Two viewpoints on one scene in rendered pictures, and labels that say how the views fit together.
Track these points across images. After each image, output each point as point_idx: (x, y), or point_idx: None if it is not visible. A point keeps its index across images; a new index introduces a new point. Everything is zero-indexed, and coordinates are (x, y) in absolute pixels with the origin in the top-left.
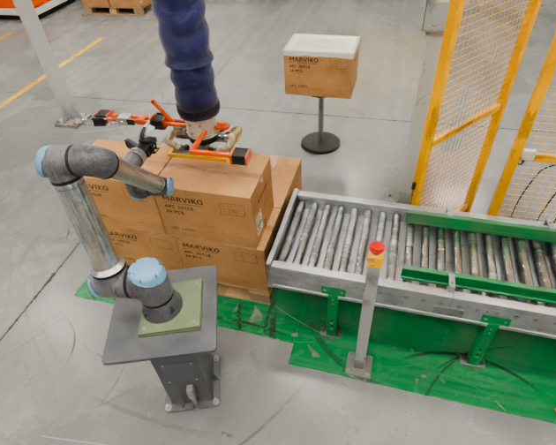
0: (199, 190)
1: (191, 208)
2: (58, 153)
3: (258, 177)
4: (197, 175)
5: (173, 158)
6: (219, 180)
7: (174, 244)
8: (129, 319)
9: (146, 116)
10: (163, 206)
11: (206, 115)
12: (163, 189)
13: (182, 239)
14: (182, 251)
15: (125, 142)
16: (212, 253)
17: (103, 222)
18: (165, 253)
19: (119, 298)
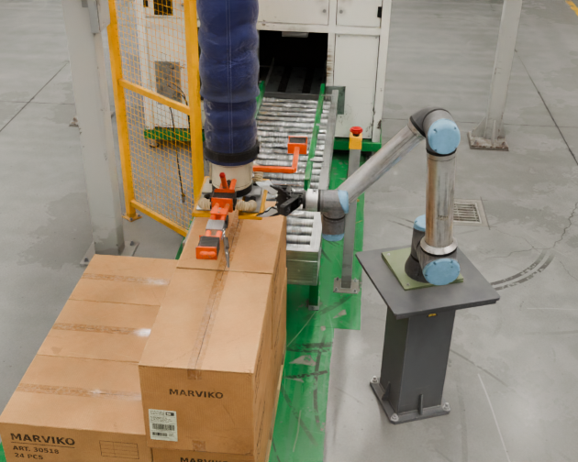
0: (277, 235)
1: (278, 269)
2: (448, 115)
3: None
4: (246, 241)
5: (205, 267)
6: (255, 225)
7: (272, 358)
8: (447, 292)
9: (217, 207)
10: (273, 297)
11: None
12: None
13: (274, 338)
14: (273, 362)
15: (288, 207)
16: (279, 327)
17: (259, 420)
18: (270, 392)
19: (426, 306)
